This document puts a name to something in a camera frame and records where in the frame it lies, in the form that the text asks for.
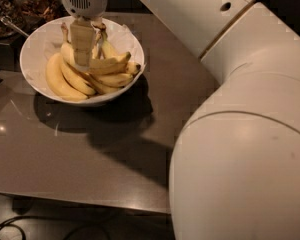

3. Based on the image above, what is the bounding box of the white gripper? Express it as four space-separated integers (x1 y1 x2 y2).
61 0 108 71

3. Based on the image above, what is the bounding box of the white ceramic bowl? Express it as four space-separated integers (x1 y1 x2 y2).
19 15 146 108

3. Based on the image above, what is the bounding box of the back green-stemmed banana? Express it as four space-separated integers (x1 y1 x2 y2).
92 22 118 59

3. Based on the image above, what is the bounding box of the black cable on floor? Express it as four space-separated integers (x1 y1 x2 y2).
0 215 113 240

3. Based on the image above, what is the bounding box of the right short yellow banana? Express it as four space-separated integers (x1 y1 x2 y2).
93 73 134 88

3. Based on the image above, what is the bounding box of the glass bowl of snacks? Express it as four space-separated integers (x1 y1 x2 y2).
0 0 63 41

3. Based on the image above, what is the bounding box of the metal spoon handle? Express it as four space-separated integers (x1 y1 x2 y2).
1 16 29 38

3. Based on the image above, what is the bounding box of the small banana with black tip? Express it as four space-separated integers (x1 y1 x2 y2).
125 61 141 76

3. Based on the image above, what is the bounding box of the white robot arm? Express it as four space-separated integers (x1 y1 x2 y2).
140 0 300 240

